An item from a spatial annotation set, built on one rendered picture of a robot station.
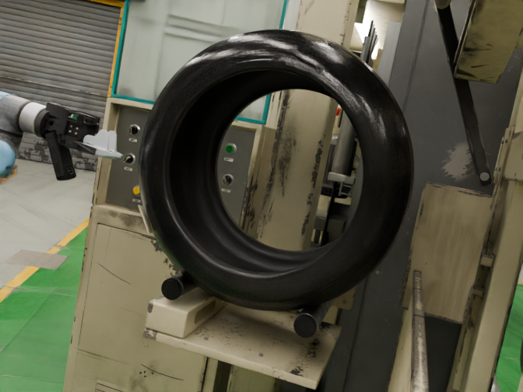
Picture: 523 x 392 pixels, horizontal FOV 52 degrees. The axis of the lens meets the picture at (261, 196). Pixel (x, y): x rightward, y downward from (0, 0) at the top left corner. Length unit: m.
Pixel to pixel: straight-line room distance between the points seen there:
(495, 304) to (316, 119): 0.60
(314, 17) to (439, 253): 0.65
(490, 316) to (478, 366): 0.12
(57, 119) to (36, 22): 9.51
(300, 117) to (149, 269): 0.77
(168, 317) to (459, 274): 0.65
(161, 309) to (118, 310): 0.80
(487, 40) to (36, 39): 10.00
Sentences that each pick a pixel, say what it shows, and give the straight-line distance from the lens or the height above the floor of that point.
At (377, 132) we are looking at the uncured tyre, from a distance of 0.98.
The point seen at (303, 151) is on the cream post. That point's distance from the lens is 1.38.
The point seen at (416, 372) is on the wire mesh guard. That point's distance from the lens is 0.69.
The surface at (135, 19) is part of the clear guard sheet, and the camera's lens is 1.93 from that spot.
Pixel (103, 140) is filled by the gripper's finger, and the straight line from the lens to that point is 1.26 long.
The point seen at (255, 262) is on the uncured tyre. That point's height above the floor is 0.94.
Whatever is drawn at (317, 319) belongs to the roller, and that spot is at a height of 0.91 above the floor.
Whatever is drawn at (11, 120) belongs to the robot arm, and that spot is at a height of 1.16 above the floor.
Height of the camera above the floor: 1.24
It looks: 6 degrees down
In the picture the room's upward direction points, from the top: 11 degrees clockwise
